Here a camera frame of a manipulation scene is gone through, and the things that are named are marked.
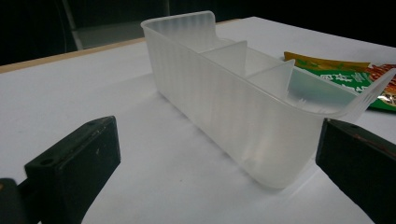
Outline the green and red snack packet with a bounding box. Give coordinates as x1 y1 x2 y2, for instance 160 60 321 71
283 50 396 112

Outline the translucent plastic divided storage box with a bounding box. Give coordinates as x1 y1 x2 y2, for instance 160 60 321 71
140 10 396 189

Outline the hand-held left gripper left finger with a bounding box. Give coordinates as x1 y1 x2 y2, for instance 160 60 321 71
23 115 121 224

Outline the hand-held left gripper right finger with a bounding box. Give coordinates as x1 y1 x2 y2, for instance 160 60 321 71
315 118 396 224

